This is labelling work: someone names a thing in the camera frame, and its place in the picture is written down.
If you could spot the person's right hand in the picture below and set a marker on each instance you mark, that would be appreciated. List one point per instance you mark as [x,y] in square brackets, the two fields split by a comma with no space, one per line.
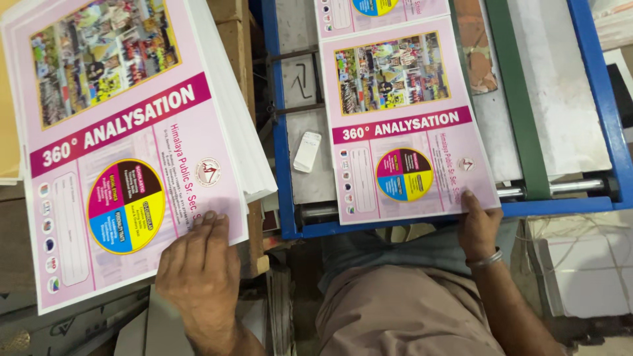
[477,232]

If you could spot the person's left hand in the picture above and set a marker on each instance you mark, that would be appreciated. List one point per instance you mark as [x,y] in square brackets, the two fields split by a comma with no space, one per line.
[198,277]

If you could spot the person's left fingers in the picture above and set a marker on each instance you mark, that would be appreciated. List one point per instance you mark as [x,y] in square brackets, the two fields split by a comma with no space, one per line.
[211,228]

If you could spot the stack of pink printed sheets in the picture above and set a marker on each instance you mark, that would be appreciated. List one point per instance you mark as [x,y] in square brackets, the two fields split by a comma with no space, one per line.
[128,128]

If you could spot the pink printed cover sheet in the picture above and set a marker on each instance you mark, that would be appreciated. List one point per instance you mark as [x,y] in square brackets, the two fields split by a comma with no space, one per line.
[346,12]
[400,123]

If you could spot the small white plastic block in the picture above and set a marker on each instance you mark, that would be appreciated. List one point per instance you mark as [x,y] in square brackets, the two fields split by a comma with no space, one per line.
[307,152]

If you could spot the person's grey shirt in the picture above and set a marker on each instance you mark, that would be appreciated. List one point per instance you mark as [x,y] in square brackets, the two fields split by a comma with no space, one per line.
[376,247]

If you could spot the black hex key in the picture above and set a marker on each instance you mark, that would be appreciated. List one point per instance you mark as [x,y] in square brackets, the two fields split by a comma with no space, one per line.
[302,84]

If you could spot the person's beige trousers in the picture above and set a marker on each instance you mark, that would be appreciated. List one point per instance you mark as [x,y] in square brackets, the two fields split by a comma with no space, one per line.
[405,316]

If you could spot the silver wrist bangle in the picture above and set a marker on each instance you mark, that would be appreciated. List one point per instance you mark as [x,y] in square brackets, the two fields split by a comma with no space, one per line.
[487,259]

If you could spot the brown tape patch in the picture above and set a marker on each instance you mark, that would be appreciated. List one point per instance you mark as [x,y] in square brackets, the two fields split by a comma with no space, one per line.
[475,49]

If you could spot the green conveyor belt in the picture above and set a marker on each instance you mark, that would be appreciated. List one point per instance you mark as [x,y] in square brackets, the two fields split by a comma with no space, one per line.
[519,99]

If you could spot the steel roller bar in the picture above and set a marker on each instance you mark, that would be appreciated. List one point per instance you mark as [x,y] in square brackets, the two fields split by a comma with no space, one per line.
[573,187]

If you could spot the white metal feed plate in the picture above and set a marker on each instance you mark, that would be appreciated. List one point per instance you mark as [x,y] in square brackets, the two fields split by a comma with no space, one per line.
[559,89]

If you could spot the white paper sheets pile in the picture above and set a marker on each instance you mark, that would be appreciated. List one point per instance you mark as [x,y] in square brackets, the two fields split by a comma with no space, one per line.
[588,277]

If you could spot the blue metal machine frame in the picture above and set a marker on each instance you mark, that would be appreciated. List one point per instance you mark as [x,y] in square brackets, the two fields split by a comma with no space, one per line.
[277,148]

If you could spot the black metal bracket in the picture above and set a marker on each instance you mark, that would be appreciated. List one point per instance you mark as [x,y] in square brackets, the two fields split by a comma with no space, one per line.
[296,109]

